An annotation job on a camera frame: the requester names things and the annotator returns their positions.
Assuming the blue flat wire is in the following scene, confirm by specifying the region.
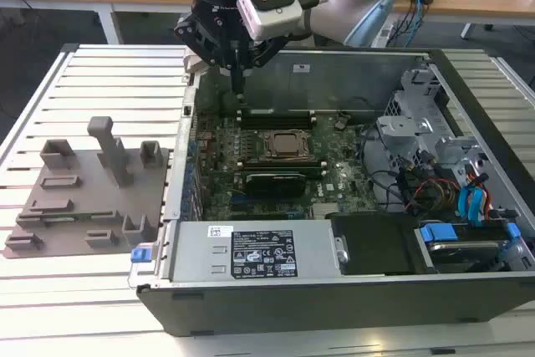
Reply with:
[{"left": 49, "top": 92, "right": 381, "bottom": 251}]
[{"left": 458, "top": 187, "right": 482, "bottom": 228}]

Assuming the black power supply label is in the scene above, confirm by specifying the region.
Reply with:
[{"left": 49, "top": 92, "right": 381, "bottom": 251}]
[{"left": 231, "top": 229, "right": 298, "bottom": 278}]

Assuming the silver power supply box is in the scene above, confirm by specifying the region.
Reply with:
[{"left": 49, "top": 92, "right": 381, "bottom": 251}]
[{"left": 169, "top": 221, "right": 343, "bottom": 285}]

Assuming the blue disk carrier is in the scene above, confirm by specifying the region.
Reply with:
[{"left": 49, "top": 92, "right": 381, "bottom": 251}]
[{"left": 413, "top": 222, "right": 522, "bottom": 275}]

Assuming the black fan shroud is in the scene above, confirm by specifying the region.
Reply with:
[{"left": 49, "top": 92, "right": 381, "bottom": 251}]
[{"left": 328, "top": 213, "right": 425, "bottom": 277}]

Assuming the white power strip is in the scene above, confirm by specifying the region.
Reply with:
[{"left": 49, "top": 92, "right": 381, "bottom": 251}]
[{"left": 370, "top": 22, "right": 395, "bottom": 48}]

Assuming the green motherboard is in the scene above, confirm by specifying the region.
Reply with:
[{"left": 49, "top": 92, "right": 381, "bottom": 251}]
[{"left": 194, "top": 110, "right": 377, "bottom": 222}]

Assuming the open black PC case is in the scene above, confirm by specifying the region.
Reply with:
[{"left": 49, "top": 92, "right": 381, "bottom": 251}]
[{"left": 127, "top": 45, "right": 535, "bottom": 338}]

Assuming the orange and yellow wire bundle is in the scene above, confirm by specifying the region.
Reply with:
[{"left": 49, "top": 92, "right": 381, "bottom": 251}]
[{"left": 411, "top": 179, "right": 461, "bottom": 212}]

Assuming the silver drive cage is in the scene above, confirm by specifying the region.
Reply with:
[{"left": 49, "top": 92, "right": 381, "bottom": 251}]
[{"left": 375, "top": 66, "right": 494, "bottom": 191}]

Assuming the black RAM slot bank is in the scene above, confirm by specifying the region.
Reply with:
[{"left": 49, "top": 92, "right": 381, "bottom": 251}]
[
  {"left": 236, "top": 157, "right": 328, "bottom": 178},
  {"left": 237, "top": 106, "right": 318, "bottom": 131}
]

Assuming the gray case hinge bracket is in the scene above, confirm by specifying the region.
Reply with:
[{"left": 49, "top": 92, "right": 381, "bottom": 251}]
[{"left": 183, "top": 49, "right": 208, "bottom": 74}]

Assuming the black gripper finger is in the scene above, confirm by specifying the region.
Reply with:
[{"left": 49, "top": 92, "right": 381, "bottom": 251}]
[
  {"left": 174, "top": 17, "right": 239, "bottom": 101},
  {"left": 237, "top": 37, "right": 289, "bottom": 101}
]

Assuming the silver hard disk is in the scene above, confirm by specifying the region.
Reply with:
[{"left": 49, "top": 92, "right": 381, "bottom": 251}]
[{"left": 428, "top": 241, "right": 502, "bottom": 270}]

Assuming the blue case latch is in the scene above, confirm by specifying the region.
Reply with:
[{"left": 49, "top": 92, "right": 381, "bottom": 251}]
[{"left": 130, "top": 247, "right": 152, "bottom": 265}]

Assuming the CPU socket with metal cover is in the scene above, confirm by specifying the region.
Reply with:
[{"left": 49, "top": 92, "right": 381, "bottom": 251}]
[{"left": 261, "top": 129, "right": 314, "bottom": 161}]

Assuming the CPU with metal top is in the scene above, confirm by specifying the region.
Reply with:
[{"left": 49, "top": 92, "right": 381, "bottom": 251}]
[{"left": 273, "top": 133, "right": 304, "bottom": 154}]

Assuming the brown parts rack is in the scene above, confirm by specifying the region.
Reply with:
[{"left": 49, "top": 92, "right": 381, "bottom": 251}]
[{"left": 2, "top": 115, "right": 173, "bottom": 260}]

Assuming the blue hanging cable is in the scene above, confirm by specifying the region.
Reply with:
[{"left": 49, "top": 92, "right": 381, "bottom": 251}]
[{"left": 407, "top": 0, "right": 424, "bottom": 47}]

